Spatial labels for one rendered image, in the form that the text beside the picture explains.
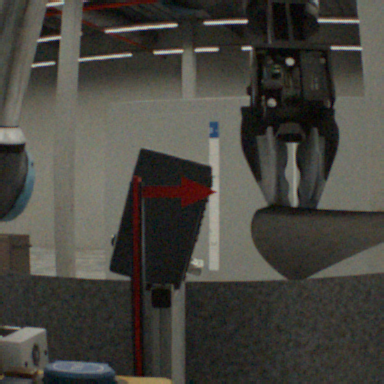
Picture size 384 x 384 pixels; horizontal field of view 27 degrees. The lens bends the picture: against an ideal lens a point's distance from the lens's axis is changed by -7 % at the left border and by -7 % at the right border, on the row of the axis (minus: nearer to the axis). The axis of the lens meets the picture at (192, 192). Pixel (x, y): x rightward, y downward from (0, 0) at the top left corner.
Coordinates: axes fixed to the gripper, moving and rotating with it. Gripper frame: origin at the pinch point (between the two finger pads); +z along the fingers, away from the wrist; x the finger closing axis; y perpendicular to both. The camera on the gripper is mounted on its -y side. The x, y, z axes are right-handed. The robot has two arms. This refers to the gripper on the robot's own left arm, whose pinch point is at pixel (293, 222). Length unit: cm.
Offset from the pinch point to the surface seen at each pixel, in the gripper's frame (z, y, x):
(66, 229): -304, -1070, -210
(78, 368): 16.1, 27.3, -14.1
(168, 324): 1, -48, -13
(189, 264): -10, -54, -10
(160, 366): 7, -51, -14
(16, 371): 16.6, 27.5, -17.6
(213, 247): -157, -608, -6
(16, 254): -157, -639, -181
